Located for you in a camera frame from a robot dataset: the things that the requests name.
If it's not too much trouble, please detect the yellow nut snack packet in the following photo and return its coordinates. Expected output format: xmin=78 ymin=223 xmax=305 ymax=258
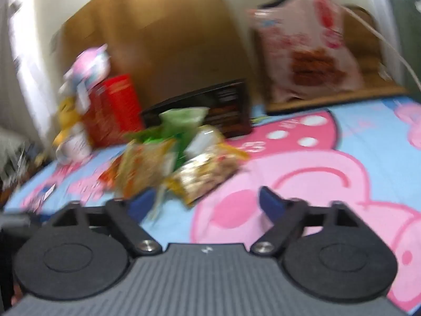
xmin=165 ymin=143 xmax=250 ymax=205

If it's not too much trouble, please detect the green snack packet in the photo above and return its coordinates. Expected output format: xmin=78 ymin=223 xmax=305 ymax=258
xmin=125 ymin=107 xmax=209 ymax=169

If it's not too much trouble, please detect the orange yellow snack packet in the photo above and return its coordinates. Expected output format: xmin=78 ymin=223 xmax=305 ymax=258
xmin=99 ymin=139 xmax=176 ymax=199

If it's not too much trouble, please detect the white enamel mug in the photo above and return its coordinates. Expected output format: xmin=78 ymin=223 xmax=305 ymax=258
xmin=56 ymin=123 xmax=92 ymax=165

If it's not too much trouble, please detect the red gift box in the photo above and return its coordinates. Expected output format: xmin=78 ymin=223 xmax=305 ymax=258
xmin=82 ymin=74 xmax=144 ymax=149

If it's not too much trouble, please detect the yellow duck plush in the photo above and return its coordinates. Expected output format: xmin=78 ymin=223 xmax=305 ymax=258
xmin=53 ymin=96 xmax=81 ymax=146

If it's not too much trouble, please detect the black snack storage box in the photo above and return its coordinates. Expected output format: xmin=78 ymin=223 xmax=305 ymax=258
xmin=141 ymin=80 xmax=252 ymax=138

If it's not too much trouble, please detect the pink blue plush toy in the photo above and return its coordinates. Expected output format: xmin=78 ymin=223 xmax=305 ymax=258
xmin=63 ymin=44 xmax=111 ymax=89

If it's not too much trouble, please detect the pink fried-twist snack bag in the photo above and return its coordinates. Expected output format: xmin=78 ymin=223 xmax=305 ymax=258
xmin=250 ymin=0 xmax=363 ymax=103

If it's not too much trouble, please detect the wooden board on wall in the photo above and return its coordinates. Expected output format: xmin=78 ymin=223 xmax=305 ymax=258
xmin=57 ymin=0 xmax=258 ymax=108

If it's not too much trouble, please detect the white power cable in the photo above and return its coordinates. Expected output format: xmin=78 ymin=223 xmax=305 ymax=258
xmin=338 ymin=3 xmax=421 ymax=93

